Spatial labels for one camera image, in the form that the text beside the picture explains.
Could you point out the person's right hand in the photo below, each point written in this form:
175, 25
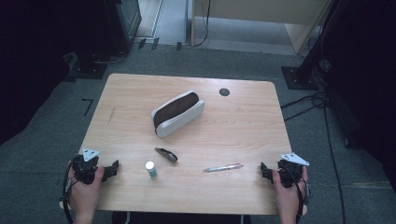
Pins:
289, 199

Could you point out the clear pink pen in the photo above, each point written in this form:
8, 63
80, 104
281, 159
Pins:
222, 168

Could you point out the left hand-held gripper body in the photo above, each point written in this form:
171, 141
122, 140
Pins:
84, 169

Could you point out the black floor base plate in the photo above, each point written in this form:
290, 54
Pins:
88, 71

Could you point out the round black table grommet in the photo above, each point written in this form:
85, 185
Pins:
224, 92

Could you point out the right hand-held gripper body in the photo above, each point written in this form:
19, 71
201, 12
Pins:
289, 172

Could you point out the black cabinet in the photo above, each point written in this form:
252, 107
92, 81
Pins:
124, 25

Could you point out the black stand with base plate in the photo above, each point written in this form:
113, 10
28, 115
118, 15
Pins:
300, 77

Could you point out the light wooden furniture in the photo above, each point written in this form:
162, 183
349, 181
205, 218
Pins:
295, 18

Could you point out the person's left hand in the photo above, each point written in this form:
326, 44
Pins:
84, 196

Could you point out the white pencil case brown lining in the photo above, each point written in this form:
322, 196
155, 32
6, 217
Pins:
183, 119

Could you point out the dark curtain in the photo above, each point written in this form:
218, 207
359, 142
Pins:
28, 62

